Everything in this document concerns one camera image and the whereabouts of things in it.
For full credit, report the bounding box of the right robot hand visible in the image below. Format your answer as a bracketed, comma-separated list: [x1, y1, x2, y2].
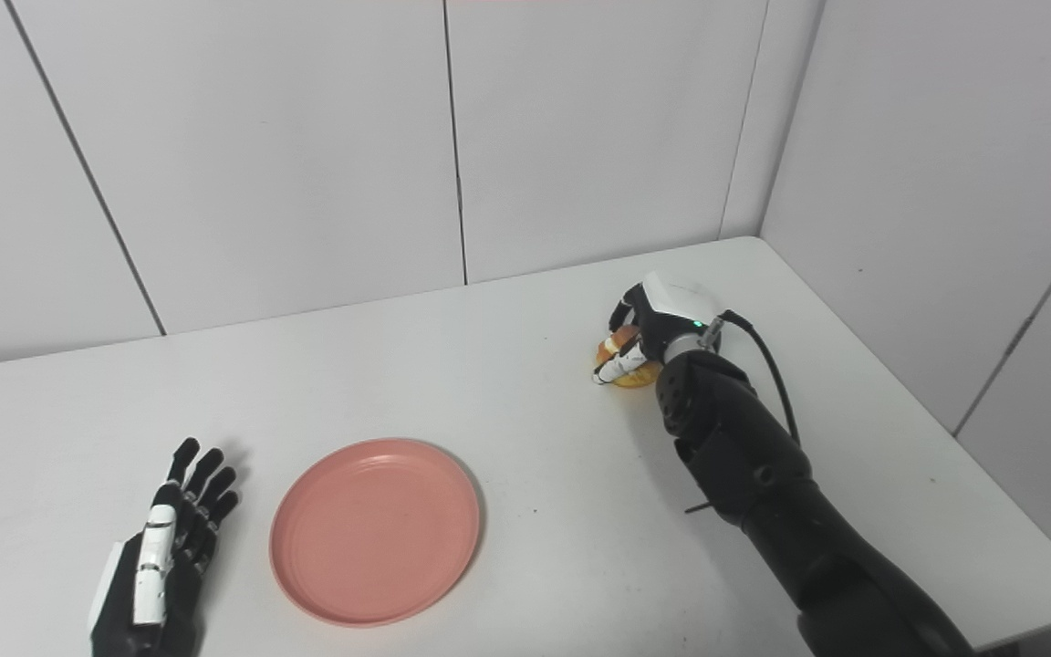
[592, 270, 723, 385]

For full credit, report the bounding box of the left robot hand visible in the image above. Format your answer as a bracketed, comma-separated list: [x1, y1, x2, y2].
[88, 437, 241, 657]

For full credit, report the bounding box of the cream puff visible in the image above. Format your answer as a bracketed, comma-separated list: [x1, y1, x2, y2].
[596, 325, 662, 390]

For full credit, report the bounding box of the pink plate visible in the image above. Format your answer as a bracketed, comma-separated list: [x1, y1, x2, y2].
[269, 438, 483, 629]

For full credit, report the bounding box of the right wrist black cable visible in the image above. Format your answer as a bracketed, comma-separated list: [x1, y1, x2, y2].
[699, 309, 802, 448]

